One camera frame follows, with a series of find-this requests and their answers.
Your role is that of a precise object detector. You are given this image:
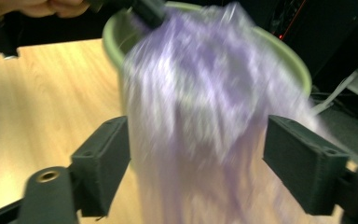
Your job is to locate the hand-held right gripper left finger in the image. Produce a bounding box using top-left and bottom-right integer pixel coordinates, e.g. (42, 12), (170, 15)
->
(71, 115), (131, 217)

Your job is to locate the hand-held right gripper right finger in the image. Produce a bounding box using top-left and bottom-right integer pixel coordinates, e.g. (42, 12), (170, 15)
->
(262, 115), (351, 216)

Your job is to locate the green plastic bin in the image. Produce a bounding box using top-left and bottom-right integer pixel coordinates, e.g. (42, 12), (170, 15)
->
(102, 1), (312, 116)

